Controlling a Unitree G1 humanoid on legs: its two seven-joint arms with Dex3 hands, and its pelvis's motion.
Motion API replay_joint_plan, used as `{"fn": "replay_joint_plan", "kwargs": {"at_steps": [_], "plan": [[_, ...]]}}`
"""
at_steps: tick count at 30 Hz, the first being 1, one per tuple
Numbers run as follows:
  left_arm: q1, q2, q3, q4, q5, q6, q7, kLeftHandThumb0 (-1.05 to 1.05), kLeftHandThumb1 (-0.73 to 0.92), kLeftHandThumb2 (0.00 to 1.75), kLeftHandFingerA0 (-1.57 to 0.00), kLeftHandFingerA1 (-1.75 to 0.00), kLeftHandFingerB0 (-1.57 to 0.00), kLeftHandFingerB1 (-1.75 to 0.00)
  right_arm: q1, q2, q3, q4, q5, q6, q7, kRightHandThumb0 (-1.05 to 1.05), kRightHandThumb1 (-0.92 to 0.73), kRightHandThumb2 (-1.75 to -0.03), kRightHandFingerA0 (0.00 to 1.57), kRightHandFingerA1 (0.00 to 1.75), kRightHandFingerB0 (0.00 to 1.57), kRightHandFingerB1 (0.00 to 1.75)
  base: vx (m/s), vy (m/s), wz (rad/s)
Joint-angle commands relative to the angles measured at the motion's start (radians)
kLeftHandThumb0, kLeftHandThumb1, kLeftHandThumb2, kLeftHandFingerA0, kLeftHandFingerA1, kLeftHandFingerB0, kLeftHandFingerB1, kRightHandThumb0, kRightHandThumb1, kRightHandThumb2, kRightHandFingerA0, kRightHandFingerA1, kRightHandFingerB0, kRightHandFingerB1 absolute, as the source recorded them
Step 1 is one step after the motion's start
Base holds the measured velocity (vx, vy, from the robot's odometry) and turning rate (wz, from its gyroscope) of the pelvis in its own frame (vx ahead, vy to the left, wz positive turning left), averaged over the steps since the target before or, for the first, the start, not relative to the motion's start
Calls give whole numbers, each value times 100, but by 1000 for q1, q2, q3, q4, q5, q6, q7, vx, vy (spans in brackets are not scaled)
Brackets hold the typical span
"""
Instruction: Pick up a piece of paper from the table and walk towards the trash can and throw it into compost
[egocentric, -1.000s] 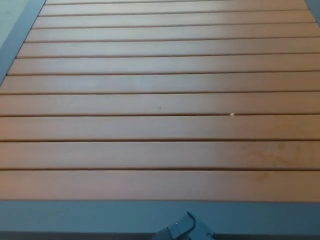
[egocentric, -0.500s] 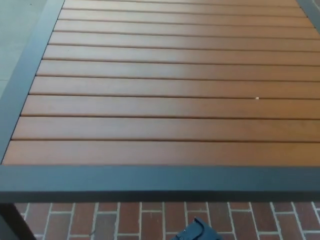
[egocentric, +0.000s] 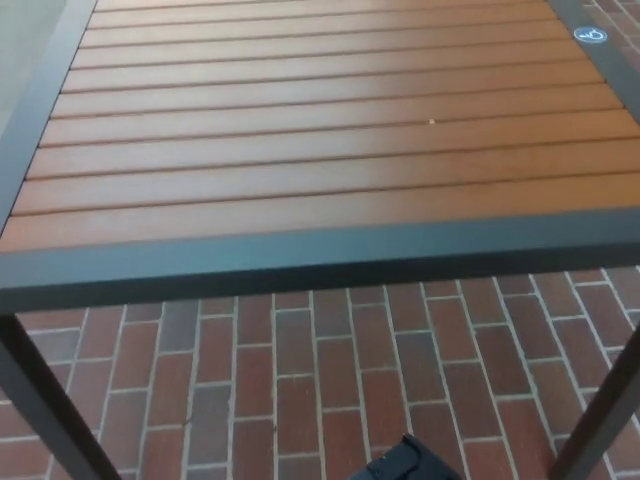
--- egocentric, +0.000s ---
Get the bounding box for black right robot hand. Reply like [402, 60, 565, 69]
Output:
[356, 432, 444, 480]

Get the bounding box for round blue accessibility sticker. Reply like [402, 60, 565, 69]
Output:
[573, 25, 607, 44]

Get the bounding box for dark metal table frame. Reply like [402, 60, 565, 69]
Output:
[0, 0, 640, 315]

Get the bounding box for dark metal table leg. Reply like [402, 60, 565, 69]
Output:
[0, 310, 124, 480]
[558, 342, 640, 480]

